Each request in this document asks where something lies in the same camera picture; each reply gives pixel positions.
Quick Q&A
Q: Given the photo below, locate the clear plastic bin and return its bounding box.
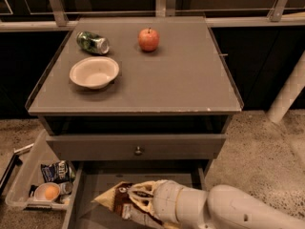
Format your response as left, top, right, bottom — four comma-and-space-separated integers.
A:
5, 131, 76, 210

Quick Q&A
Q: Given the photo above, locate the red apple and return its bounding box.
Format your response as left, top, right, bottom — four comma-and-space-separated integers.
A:
138, 28, 159, 52

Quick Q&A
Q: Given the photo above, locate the blue chip bag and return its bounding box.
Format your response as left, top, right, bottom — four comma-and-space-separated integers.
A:
40, 160, 75, 184

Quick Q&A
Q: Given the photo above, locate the brown chip bag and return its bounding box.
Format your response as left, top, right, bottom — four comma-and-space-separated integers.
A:
93, 181, 180, 229

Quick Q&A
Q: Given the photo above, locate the white slanted post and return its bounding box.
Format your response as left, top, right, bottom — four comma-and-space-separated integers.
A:
267, 52, 305, 123

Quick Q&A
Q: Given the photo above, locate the open middle drawer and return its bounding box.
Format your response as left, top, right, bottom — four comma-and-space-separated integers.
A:
62, 160, 206, 229

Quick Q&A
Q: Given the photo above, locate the metal railing frame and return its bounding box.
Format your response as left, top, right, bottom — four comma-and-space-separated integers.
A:
0, 0, 305, 31

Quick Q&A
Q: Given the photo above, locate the green soda can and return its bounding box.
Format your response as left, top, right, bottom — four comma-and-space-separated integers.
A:
76, 31, 110, 55

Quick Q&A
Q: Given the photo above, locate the grey drawer cabinet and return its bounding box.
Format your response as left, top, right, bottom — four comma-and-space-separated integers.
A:
25, 15, 245, 229

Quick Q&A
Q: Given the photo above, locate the white paper bowl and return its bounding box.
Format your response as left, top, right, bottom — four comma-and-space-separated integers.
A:
70, 56, 119, 90

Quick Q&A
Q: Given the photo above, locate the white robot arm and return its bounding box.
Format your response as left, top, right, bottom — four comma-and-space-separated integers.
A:
128, 180, 305, 229

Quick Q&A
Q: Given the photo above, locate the small bowl with orange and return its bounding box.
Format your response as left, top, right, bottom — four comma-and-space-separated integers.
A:
34, 182, 60, 201

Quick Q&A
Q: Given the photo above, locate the top drawer with knob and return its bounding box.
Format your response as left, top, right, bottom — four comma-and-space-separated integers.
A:
46, 134, 226, 161

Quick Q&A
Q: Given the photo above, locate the small can in bin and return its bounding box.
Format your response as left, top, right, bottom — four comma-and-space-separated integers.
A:
59, 181, 73, 195

